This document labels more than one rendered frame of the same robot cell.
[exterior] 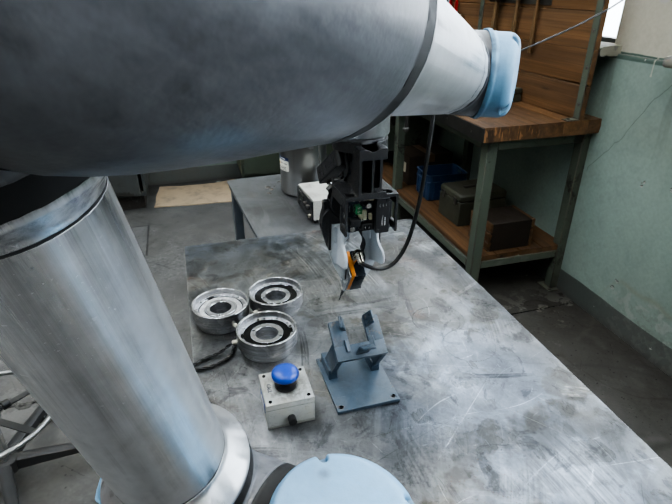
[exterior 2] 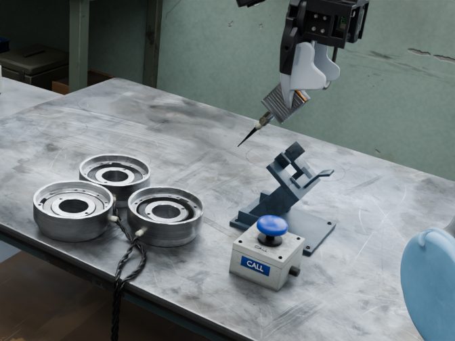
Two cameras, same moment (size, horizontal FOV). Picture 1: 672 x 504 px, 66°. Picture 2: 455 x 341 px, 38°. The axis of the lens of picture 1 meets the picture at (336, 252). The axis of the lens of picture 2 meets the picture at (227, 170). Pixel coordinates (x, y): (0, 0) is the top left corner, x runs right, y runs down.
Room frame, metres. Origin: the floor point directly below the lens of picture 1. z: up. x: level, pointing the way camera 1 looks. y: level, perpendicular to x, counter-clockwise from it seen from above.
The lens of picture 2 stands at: (0.14, 0.65, 1.29)
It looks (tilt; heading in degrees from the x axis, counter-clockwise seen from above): 26 degrees down; 312
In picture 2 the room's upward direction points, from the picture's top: 7 degrees clockwise
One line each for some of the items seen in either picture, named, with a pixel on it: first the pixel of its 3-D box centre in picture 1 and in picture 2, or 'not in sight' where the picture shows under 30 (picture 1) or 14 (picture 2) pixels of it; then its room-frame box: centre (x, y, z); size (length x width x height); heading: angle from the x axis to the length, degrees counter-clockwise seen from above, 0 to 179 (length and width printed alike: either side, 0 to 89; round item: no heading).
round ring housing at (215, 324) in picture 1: (221, 311); (73, 211); (0.81, 0.22, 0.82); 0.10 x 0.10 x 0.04
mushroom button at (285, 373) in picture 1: (285, 382); (270, 237); (0.58, 0.07, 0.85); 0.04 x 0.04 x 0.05
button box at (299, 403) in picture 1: (286, 398); (271, 255); (0.58, 0.07, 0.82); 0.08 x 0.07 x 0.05; 16
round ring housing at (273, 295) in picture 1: (275, 299); (114, 180); (0.85, 0.12, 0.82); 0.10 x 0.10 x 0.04
